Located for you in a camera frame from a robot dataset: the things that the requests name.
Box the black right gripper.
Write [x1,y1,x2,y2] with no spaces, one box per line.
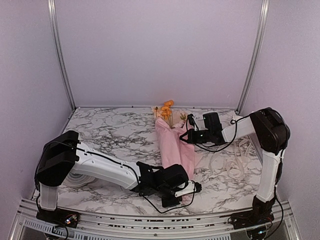
[180,128,213,144]

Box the pink wrapping paper sheet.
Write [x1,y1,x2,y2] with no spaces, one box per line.
[155,117,203,180]

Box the orange fake flower stem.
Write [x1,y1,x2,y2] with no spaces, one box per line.
[160,99,174,128]

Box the peach fake flower stem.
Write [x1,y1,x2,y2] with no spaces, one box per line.
[151,106,162,119]

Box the cream printed ribbon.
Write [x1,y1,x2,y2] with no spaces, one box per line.
[208,138,253,181]

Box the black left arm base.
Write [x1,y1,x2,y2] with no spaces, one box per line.
[36,208,80,229]

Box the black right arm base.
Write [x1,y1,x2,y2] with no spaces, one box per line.
[227,196,276,230]

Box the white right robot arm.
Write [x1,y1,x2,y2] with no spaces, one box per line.
[180,107,291,203]

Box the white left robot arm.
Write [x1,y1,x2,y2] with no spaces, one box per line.
[35,130,196,223]

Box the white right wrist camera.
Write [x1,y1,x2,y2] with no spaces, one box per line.
[185,113,199,132]

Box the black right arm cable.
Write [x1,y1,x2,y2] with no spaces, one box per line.
[193,116,291,156]

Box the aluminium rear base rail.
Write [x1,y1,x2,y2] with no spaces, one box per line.
[76,104,236,111]

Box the aluminium frame post right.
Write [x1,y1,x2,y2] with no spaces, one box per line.
[236,0,270,113]

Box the aluminium frame post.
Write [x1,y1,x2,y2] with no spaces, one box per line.
[236,0,270,113]
[47,0,77,112]

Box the aluminium front rail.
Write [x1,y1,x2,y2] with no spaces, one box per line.
[8,199,301,240]

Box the aluminium frame post left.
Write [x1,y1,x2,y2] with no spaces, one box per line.
[47,0,77,112]

